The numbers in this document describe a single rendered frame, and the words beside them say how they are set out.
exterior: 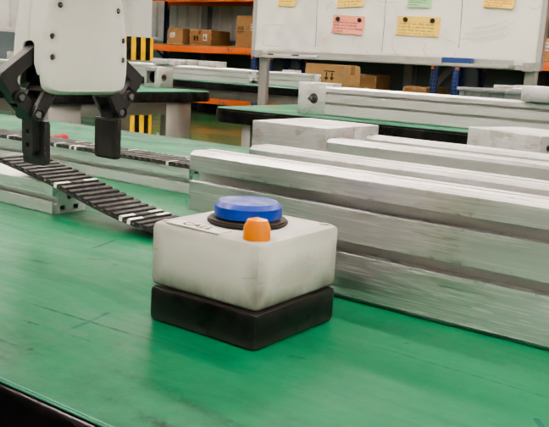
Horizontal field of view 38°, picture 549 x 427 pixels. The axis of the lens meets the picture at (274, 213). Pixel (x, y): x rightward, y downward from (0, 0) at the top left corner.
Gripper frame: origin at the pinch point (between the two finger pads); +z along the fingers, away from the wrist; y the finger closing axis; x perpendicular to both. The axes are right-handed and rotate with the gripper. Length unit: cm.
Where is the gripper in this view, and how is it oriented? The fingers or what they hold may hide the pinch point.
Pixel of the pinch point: (73, 148)
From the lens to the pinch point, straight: 78.2
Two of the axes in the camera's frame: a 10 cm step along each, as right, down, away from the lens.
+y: -5.9, 1.2, -8.0
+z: -0.5, 9.8, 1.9
